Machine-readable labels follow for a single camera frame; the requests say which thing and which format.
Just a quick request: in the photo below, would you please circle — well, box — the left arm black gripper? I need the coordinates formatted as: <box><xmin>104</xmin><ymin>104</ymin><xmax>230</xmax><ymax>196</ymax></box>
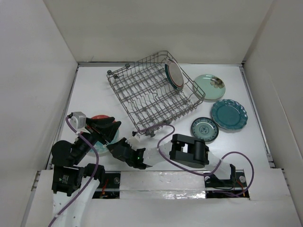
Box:
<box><xmin>72</xmin><ymin>115</ymin><xmax>121</xmax><ymax>163</ymax></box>

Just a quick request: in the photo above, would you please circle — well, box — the white green rimmed plate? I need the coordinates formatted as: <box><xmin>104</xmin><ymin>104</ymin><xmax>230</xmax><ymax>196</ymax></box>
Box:
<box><xmin>164</xmin><ymin>59</ymin><xmax>184</xmax><ymax>91</ymax></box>

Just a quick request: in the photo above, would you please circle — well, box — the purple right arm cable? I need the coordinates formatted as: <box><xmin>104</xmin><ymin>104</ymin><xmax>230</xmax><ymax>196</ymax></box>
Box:
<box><xmin>132</xmin><ymin>123</ymin><xmax>255</xmax><ymax>198</ymax></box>

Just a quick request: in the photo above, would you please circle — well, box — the dark teal scalloped plate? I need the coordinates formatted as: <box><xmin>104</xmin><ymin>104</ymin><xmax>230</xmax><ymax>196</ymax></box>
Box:
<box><xmin>210</xmin><ymin>99</ymin><xmax>248</xmax><ymax>131</ymax></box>

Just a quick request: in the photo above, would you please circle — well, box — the small blue patterned plate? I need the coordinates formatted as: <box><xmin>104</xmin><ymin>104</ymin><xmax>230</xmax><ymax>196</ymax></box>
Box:
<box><xmin>190</xmin><ymin>117</ymin><xmax>219</xmax><ymax>142</ymax></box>

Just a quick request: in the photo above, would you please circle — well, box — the light green floral plate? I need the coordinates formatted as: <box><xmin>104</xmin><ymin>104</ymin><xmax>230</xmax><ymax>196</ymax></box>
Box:
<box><xmin>193</xmin><ymin>74</ymin><xmax>226</xmax><ymax>100</ymax></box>

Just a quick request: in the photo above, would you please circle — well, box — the grey wire dish rack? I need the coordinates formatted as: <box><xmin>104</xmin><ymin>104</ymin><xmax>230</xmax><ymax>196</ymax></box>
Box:
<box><xmin>107</xmin><ymin>51</ymin><xmax>205</xmax><ymax>137</ymax></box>

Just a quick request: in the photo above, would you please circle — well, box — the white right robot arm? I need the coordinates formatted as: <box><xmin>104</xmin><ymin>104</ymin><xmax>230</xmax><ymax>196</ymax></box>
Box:
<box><xmin>105</xmin><ymin>131</ymin><xmax>240</xmax><ymax>191</ymax></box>

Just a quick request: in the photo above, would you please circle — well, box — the red teal floral plate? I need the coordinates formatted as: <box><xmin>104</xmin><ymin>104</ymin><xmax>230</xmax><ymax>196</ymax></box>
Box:
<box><xmin>92</xmin><ymin>114</ymin><xmax>119</xmax><ymax>156</ymax></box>

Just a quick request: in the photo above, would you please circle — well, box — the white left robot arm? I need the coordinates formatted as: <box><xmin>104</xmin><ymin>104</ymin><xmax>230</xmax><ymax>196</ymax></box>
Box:
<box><xmin>49</xmin><ymin>112</ymin><xmax>121</xmax><ymax>227</ymax></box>

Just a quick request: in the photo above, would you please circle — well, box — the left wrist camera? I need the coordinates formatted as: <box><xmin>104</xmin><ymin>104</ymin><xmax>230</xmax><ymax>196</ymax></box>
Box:
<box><xmin>66</xmin><ymin>112</ymin><xmax>88</xmax><ymax>133</ymax></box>

